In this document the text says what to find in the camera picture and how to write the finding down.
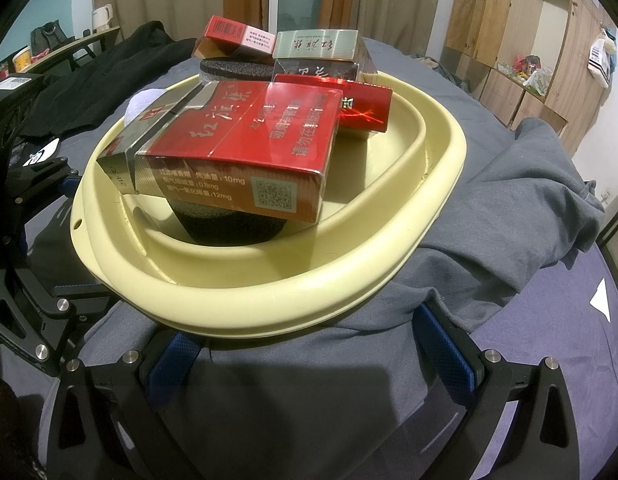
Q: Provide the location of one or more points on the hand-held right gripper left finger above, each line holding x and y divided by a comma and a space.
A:
171, 365

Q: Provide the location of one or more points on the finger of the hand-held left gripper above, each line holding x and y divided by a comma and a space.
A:
44, 320
44, 175

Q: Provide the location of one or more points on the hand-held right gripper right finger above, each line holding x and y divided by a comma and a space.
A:
449, 355

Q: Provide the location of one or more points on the red and white small box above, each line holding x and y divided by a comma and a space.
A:
45, 150

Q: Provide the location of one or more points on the cream plastic basin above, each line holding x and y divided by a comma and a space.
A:
269, 300

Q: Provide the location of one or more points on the small black foam disc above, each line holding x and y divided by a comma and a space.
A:
224, 227

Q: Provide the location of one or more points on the red and silver cigarette box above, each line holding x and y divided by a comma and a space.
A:
229, 160

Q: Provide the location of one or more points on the large black foam disc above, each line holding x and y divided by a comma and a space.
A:
234, 69

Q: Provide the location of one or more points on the small red cigarette box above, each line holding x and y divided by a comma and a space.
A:
229, 32

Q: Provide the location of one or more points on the glossy red cigarette box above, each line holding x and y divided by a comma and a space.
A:
361, 107

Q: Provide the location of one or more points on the yellow cup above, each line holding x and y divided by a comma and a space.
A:
21, 59

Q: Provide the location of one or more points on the dark backpack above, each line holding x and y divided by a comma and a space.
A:
48, 37

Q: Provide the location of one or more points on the black desk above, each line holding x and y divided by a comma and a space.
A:
69, 47

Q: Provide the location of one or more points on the black garment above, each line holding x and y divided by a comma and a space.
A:
99, 85

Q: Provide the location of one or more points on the grey garment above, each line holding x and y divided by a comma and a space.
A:
339, 400

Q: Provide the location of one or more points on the white kettle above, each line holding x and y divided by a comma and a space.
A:
103, 17

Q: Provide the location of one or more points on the colourful small clutter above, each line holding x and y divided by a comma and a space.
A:
526, 70

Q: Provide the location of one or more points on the white plastic bag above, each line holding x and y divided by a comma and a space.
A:
599, 57

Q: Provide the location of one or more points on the wooden wardrobe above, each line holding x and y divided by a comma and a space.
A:
494, 10

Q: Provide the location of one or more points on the white wall socket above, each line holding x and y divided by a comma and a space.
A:
606, 197

